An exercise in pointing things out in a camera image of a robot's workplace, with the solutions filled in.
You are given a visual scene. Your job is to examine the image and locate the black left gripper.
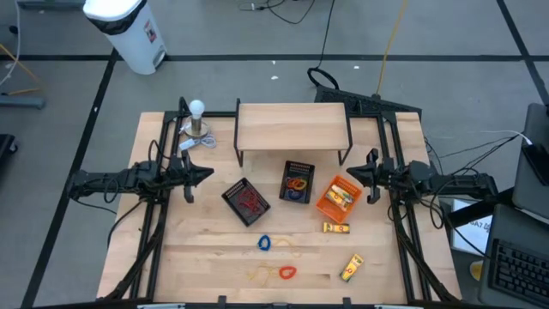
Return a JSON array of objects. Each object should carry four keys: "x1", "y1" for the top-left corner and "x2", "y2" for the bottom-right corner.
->
[{"x1": 165, "y1": 149, "x2": 214, "y2": 204}]

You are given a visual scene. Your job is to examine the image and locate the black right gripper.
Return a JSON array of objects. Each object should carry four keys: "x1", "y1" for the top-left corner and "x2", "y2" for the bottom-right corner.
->
[{"x1": 346, "y1": 148, "x2": 404, "y2": 205}]

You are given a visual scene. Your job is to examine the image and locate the yellow crayon box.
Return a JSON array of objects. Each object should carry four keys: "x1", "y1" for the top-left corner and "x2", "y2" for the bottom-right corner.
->
[
  {"x1": 339, "y1": 253, "x2": 365, "y2": 283},
  {"x1": 330, "y1": 184, "x2": 356, "y2": 203},
  {"x1": 324, "y1": 191, "x2": 351, "y2": 212},
  {"x1": 322, "y1": 221, "x2": 351, "y2": 235}
]

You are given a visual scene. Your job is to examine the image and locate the orange plastic basket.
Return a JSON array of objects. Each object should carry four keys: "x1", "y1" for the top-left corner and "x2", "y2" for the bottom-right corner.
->
[{"x1": 315, "y1": 174, "x2": 364, "y2": 224}]

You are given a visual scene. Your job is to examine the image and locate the yellow rubber band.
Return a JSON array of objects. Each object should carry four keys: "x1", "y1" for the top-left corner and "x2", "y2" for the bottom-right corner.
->
[
  {"x1": 274, "y1": 237, "x2": 304, "y2": 258},
  {"x1": 246, "y1": 262, "x2": 281, "y2": 289}
]

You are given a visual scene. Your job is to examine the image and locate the large black plastic basket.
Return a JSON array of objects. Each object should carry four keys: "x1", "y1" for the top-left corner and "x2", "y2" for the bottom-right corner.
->
[{"x1": 220, "y1": 177, "x2": 272, "y2": 227}]

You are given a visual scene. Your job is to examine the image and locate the brass lamp base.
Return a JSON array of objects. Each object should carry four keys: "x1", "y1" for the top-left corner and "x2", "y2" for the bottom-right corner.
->
[{"x1": 184, "y1": 116, "x2": 211, "y2": 139}]

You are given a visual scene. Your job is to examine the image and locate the white light bulb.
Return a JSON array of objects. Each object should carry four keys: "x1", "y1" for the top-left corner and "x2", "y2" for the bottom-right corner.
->
[{"x1": 189, "y1": 99, "x2": 206, "y2": 120}]

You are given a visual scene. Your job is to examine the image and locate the small black plastic basket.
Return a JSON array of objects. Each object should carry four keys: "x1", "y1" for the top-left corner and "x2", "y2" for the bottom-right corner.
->
[{"x1": 279, "y1": 161, "x2": 317, "y2": 204}]

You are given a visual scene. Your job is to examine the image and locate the white paper sheet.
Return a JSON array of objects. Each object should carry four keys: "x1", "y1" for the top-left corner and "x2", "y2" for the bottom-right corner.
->
[{"x1": 449, "y1": 197, "x2": 494, "y2": 258}]

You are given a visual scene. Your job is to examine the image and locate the yellow round object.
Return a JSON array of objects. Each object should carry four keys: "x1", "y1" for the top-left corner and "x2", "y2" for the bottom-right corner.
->
[{"x1": 468, "y1": 259, "x2": 485, "y2": 282}]

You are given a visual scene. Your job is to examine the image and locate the white trash can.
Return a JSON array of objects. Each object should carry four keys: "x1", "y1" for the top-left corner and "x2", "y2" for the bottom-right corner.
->
[{"x1": 82, "y1": 0, "x2": 168, "y2": 76}]

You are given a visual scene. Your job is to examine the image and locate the grey closed laptop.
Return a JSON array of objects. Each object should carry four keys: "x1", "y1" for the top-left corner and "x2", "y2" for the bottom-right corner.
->
[{"x1": 511, "y1": 101, "x2": 549, "y2": 225}]

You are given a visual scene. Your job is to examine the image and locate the black phone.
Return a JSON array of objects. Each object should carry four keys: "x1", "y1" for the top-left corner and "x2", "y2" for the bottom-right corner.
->
[{"x1": 521, "y1": 142, "x2": 549, "y2": 186}]

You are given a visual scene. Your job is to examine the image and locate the grey table foot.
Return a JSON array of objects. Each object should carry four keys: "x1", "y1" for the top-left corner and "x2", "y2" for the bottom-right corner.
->
[
  {"x1": 16, "y1": 0, "x2": 86, "y2": 11},
  {"x1": 0, "y1": 94, "x2": 46, "y2": 110}
]

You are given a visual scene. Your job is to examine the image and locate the white lamp cable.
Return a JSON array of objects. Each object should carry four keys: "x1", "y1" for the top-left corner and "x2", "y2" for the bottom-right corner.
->
[{"x1": 177, "y1": 122, "x2": 219, "y2": 152}]

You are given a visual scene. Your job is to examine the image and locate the wooden shelf riser black frame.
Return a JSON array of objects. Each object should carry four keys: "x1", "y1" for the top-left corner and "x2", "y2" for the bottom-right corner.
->
[{"x1": 233, "y1": 98, "x2": 354, "y2": 168}]

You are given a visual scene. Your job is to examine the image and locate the black floor cable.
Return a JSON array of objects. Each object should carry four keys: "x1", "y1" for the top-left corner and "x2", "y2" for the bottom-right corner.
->
[{"x1": 306, "y1": 0, "x2": 341, "y2": 92}]

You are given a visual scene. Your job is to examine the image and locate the yellow hanging cable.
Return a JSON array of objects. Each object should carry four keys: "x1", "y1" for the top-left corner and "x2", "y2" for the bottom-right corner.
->
[{"x1": 374, "y1": 0, "x2": 408, "y2": 97}]

